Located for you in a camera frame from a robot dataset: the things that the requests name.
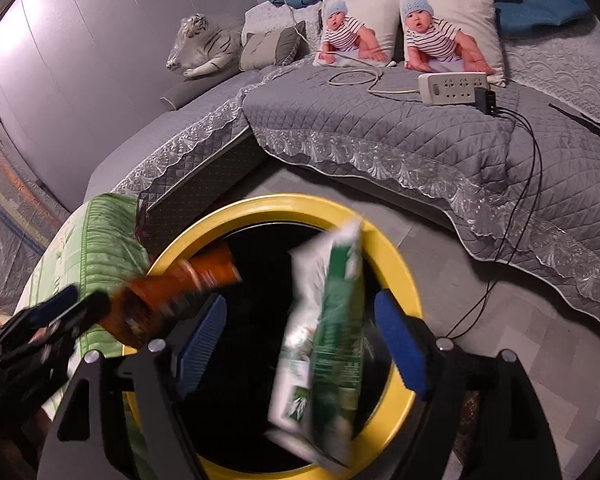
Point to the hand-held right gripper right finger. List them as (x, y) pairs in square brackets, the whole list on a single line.
[(400, 340)]

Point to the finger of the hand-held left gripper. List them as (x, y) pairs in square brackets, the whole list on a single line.
[(50, 305), (87, 312)]

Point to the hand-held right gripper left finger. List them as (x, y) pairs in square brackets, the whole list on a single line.
[(202, 340)]

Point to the orange brown snack packet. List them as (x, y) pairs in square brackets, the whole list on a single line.
[(180, 285)]

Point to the green white snack packet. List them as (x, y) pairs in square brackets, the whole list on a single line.
[(335, 335)]

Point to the yellow-rimmed black trash bin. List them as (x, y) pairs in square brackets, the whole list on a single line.
[(280, 205)]

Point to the green floral tablecloth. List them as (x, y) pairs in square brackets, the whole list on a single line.
[(105, 240)]

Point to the striped grey wardrobe cover cloth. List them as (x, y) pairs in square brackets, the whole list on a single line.
[(10, 210)]

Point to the grey lace-trimmed bed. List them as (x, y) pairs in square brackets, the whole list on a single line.
[(380, 135), (145, 135)]

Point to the dark grey bolster pillow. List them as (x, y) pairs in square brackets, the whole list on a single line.
[(190, 92)]

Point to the black charger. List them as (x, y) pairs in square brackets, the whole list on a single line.
[(485, 102)]

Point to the white power strip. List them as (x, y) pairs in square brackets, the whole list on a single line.
[(450, 87)]

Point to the white tiger plush toy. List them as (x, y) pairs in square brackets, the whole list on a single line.
[(205, 45)]

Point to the grey square cushion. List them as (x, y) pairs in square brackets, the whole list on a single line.
[(270, 47)]

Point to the baby print pillow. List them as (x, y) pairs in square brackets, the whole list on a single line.
[(355, 30), (445, 35)]

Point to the light grey quilted blanket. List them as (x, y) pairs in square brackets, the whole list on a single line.
[(555, 60)]

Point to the white lace pillow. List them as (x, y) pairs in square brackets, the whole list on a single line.
[(265, 17)]

